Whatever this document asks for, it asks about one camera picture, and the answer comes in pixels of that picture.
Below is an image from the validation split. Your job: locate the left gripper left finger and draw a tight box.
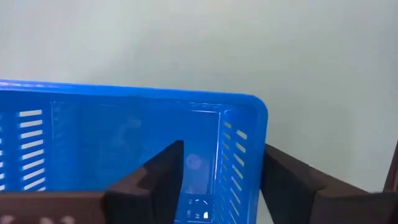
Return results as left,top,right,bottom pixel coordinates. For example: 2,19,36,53
104,139,185,224

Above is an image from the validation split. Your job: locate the blue slotted plastic basket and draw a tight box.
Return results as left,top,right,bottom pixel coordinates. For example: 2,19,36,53
0,79,269,224

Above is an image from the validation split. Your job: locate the green table mat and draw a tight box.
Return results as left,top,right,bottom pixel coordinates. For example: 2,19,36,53
0,0,398,224

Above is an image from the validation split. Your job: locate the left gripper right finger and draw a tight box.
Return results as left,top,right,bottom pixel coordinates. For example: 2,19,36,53
260,142,374,224

